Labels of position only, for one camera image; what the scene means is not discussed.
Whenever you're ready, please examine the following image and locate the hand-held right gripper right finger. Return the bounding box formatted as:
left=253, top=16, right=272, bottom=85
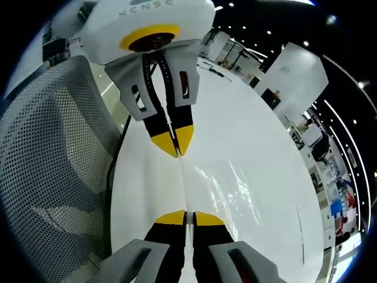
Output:
left=193, top=211, right=283, bottom=283

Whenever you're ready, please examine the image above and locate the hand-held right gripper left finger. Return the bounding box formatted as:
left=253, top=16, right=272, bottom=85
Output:
left=98, top=209, right=188, bottom=283

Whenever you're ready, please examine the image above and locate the clear food packaging bag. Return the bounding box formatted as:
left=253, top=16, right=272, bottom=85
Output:
left=178, top=155, right=266, bottom=238

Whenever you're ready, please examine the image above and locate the black cabinet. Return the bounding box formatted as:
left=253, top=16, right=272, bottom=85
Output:
left=260, top=88, right=281, bottom=112

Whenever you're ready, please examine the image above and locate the thin metal strip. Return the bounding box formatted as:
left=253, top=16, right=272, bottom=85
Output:
left=295, top=205, right=306, bottom=265

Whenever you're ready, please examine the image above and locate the grey mesh office chair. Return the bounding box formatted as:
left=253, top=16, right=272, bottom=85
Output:
left=0, top=55, right=126, bottom=268

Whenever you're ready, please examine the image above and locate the white square pillar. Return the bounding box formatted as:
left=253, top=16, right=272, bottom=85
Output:
left=255, top=41, right=329, bottom=110

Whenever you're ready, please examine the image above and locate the blue box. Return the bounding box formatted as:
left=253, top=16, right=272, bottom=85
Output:
left=329, top=200, right=343, bottom=218

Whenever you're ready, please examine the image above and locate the black cable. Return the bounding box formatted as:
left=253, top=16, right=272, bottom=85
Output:
left=199, top=62, right=234, bottom=82

